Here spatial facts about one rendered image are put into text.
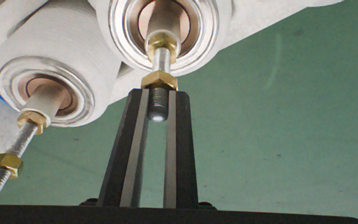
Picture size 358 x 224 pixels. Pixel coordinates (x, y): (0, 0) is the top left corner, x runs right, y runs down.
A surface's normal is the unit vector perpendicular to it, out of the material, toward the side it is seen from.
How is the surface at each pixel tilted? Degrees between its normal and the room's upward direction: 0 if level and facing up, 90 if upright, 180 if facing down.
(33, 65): 4
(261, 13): 0
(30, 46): 42
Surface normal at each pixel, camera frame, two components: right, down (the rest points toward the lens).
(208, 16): -0.05, 0.69
